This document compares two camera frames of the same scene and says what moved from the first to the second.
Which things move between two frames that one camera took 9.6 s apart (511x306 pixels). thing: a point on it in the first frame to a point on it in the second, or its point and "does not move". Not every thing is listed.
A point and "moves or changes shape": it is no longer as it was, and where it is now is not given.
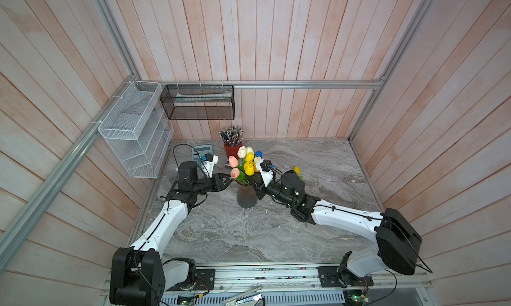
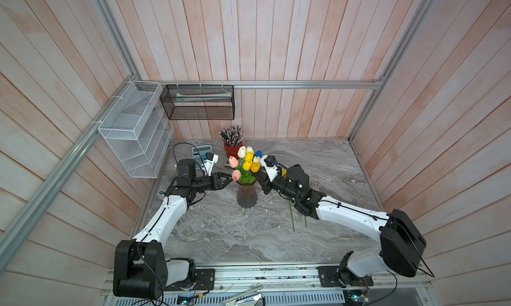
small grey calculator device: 199,151 does not move
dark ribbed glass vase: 246,195 does not move
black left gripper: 221,185 does not move
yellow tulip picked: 249,168 moves or changes shape
